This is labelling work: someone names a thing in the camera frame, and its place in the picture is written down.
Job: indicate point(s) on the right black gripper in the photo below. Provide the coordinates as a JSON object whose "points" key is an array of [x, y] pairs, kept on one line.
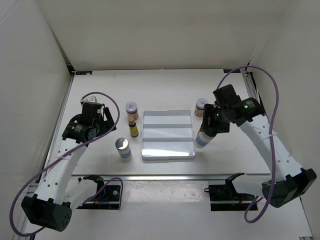
{"points": [[209, 110]]}

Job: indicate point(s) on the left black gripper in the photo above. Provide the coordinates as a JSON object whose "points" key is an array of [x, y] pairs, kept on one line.
{"points": [[109, 120]]}

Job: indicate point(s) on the blue label shaker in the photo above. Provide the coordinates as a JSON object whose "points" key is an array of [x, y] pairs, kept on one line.
{"points": [[201, 140], [123, 148]]}

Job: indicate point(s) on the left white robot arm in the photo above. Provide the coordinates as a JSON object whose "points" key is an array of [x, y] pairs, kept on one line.
{"points": [[52, 205]]}

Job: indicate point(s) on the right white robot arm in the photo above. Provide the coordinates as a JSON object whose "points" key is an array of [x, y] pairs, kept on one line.
{"points": [[289, 180]]}

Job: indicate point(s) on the right orange spice jar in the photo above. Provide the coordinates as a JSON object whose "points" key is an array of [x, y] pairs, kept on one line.
{"points": [[199, 107]]}

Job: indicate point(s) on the left yellow label bottle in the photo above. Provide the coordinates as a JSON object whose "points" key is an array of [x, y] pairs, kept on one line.
{"points": [[132, 127]]}

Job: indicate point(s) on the white divided tray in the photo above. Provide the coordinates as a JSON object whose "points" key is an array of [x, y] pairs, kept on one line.
{"points": [[167, 135]]}

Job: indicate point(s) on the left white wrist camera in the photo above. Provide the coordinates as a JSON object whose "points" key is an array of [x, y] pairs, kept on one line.
{"points": [[91, 99]]}

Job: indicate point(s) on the aluminium front rail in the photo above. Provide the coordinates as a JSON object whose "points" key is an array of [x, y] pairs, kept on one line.
{"points": [[167, 177]]}

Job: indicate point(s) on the aluminium left rail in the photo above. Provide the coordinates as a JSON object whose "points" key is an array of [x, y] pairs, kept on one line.
{"points": [[39, 94]]}

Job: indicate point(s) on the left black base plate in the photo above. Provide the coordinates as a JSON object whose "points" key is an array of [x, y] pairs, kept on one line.
{"points": [[110, 194]]}

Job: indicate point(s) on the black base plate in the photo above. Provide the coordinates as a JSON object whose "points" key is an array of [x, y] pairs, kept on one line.
{"points": [[221, 201], [110, 194]]}

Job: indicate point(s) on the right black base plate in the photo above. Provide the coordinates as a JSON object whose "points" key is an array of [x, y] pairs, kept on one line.
{"points": [[221, 201]]}

